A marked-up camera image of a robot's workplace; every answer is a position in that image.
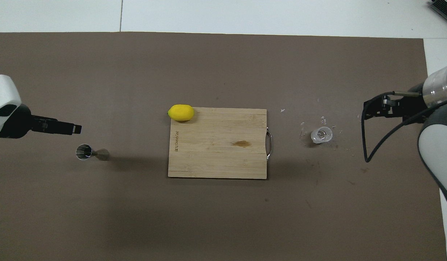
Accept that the yellow lemon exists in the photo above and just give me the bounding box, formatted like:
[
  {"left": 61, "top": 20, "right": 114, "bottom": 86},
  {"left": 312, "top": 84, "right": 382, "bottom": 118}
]
[{"left": 168, "top": 104, "right": 195, "bottom": 121}]

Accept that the clear plastic cup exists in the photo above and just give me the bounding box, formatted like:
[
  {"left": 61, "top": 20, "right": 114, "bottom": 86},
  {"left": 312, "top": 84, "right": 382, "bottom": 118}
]
[{"left": 310, "top": 126, "right": 333, "bottom": 144}]

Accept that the metal double jigger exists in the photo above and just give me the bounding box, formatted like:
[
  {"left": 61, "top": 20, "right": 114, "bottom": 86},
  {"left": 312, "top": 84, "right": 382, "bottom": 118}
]
[{"left": 75, "top": 144, "right": 110, "bottom": 161}]

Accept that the brown table mat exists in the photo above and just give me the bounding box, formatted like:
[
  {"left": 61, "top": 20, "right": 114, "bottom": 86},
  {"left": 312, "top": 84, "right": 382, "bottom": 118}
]
[{"left": 0, "top": 32, "right": 447, "bottom": 261}]

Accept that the wooden cutting board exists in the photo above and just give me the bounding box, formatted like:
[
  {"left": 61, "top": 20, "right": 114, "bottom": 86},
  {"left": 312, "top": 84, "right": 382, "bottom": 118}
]
[{"left": 168, "top": 107, "right": 273, "bottom": 180}]

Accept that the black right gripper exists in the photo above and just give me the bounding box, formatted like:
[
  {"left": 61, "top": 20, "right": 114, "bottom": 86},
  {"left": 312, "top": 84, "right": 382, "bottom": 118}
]
[{"left": 364, "top": 83, "right": 429, "bottom": 123}]

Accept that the dark grey laptop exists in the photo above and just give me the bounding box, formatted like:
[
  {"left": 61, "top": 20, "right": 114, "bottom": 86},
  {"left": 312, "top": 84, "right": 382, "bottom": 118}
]
[{"left": 429, "top": 0, "right": 447, "bottom": 18}]

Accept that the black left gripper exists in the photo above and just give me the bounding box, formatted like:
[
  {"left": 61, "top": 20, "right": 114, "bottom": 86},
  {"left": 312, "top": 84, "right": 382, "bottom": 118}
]
[{"left": 0, "top": 104, "right": 82, "bottom": 139}]

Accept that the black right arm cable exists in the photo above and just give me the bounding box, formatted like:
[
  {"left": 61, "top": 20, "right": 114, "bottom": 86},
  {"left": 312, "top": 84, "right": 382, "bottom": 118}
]
[{"left": 361, "top": 91, "right": 447, "bottom": 162}]

